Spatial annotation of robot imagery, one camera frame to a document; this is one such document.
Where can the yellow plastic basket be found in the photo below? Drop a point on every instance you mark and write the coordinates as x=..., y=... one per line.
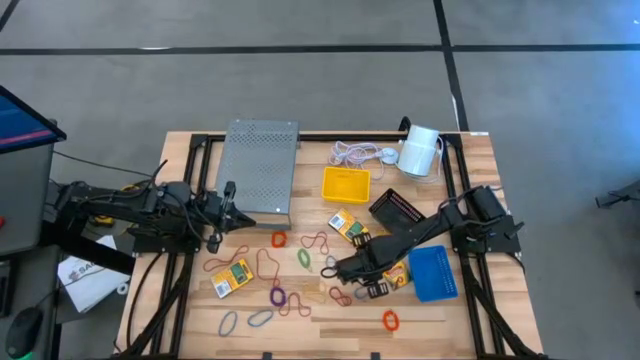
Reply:
x=345, y=186

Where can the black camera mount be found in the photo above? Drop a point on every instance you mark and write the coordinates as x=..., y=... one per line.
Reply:
x=404, y=123

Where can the white printed booklet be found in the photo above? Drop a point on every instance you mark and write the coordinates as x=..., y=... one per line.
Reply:
x=90, y=287

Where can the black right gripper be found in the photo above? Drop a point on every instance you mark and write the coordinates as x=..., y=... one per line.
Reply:
x=367, y=262

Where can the monitor with blue screen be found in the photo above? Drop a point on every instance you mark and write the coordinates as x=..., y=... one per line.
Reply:
x=20, y=125

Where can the white tape roll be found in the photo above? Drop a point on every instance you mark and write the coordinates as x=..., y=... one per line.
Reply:
x=119, y=288

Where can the blue rubber band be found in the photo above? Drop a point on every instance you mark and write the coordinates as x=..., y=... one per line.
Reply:
x=359, y=295
x=331, y=259
x=252, y=320
x=220, y=325

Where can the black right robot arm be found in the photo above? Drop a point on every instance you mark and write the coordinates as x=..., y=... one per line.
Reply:
x=435, y=225

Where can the yellow green crayon box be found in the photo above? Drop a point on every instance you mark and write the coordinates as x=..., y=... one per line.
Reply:
x=397, y=276
x=231, y=278
x=347, y=225

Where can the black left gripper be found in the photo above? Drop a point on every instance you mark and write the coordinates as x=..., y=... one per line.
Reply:
x=215, y=215

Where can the yellow rubber band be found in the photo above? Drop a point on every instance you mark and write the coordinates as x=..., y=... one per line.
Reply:
x=315, y=287

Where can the black table edge bracket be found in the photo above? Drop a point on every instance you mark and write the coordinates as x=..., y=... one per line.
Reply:
x=267, y=356
x=375, y=356

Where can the black flat device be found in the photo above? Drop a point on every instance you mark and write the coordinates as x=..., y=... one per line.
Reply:
x=5, y=290

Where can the black diagonal bar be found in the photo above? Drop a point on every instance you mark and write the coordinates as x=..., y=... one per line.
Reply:
x=90, y=252

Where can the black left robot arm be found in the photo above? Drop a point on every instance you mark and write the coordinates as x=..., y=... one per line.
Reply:
x=125, y=205

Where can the black computer mouse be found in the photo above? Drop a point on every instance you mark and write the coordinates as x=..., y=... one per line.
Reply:
x=22, y=332

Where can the black plastic basket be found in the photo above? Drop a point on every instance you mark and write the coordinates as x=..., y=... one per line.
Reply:
x=392, y=210

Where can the blue plastic basket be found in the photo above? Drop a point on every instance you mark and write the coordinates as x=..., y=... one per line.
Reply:
x=432, y=275

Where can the red rubber band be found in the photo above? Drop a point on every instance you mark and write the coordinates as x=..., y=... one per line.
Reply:
x=258, y=260
x=325, y=245
x=225, y=261
x=334, y=295
x=300, y=302

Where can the white round power adapter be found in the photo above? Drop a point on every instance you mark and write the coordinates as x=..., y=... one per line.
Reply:
x=390, y=155

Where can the grey perforated metal shelf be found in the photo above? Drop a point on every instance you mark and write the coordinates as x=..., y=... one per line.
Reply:
x=257, y=170

